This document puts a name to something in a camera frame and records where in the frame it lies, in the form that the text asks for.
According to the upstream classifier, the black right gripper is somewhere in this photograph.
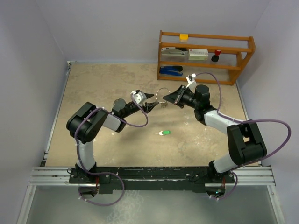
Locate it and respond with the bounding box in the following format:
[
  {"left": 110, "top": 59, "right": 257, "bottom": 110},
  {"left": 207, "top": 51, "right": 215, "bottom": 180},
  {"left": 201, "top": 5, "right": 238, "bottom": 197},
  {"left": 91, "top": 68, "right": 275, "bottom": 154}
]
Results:
[{"left": 163, "top": 85, "right": 199, "bottom": 109}]

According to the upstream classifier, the silver keyring with clips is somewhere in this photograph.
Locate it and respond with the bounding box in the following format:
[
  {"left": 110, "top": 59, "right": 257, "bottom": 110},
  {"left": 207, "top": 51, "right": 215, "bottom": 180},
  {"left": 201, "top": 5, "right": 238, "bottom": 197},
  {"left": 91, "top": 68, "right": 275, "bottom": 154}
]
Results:
[{"left": 155, "top": 87, "right": 170, "bottom": 108}]

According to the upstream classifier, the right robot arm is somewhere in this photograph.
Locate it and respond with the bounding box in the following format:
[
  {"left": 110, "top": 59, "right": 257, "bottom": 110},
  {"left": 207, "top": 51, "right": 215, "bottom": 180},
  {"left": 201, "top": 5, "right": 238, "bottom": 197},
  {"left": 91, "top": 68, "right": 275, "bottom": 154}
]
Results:
[{"left": 163, "top": 85, "right": 267, "bottom": 182}]

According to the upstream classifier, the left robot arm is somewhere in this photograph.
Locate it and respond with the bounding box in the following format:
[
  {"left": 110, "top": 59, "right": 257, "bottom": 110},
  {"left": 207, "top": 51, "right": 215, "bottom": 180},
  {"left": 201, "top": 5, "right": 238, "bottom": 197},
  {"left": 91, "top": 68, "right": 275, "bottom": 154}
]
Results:
[{"left": 66, "top": 90, "right": 159, "bottom": 183}]

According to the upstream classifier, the blue stapler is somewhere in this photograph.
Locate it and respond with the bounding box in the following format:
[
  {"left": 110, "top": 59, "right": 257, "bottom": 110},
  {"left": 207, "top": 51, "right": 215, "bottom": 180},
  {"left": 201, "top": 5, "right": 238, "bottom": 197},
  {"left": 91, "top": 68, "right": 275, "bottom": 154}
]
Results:
[{"left": 159, "top": 65, "right": 183, "bottom": 77}]

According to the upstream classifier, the grey stapler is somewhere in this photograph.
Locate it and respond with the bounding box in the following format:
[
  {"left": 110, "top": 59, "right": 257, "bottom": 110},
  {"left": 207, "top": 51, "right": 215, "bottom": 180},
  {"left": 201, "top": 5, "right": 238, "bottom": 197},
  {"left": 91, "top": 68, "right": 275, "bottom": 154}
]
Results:
[{"left": 160, "top": 47, "right": 187, "bottom": 58}]

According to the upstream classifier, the white green staples box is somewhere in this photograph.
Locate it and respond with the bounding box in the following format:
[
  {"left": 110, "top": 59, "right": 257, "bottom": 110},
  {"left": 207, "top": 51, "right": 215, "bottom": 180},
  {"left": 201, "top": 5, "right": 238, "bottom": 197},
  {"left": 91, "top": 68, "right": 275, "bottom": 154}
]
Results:
[{"left": 188, "top": 49, "right": 208, "bottom": 61}]

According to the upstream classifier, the wooden shelf rack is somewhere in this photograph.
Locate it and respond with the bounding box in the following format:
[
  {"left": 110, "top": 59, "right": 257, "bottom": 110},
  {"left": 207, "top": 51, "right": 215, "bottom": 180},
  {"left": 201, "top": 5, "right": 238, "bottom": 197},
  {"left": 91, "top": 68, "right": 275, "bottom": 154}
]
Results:
[{"left": 157, "top": 31, "right": 256, "bottom": 85}]

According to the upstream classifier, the yellow small box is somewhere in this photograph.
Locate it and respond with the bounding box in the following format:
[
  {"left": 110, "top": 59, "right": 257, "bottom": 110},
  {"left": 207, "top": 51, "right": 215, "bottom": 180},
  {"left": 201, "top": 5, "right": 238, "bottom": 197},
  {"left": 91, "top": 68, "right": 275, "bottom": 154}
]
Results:
[{"left": 179, "top": 34, "right": 189, "bottom": 42}]

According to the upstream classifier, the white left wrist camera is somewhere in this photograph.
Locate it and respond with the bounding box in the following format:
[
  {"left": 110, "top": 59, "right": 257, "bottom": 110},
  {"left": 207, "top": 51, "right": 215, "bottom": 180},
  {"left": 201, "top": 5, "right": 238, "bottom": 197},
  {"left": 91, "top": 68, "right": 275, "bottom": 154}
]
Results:
[{"left": 130, "top": 90, "right": 147, "bottom": 104}]

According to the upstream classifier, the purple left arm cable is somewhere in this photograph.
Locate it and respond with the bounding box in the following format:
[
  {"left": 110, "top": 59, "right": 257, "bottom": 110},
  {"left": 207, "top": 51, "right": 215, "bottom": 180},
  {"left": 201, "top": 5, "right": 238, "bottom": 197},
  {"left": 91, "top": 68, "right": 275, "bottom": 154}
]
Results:
[{"left": 74, "top": 95, "right": 149, "bottom": 206}]

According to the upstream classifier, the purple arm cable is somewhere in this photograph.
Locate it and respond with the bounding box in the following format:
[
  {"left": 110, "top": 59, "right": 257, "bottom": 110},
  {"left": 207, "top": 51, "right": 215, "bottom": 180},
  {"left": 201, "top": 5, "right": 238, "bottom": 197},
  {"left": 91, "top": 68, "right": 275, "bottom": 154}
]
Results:
[
  {"left": 192, "top": 72, "right": 292, "bottom": 202},
  {"left": 74, "top": 95, "right": 149, "bottom": 206}
]

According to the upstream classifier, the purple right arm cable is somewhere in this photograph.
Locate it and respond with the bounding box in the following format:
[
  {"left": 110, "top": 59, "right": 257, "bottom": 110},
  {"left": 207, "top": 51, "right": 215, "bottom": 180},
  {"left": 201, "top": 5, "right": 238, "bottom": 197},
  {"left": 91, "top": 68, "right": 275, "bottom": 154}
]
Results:
[{"left": 192, "top": 72, "right": 292, "bottom": 202}]

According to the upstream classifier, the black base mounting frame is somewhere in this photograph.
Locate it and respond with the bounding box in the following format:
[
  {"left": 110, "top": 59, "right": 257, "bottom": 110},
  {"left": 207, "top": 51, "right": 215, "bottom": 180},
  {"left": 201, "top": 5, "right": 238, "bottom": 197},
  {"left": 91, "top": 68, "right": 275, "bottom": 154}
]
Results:
[{"left": 67, "top": 166, "right": 235, "bottom": 194}]

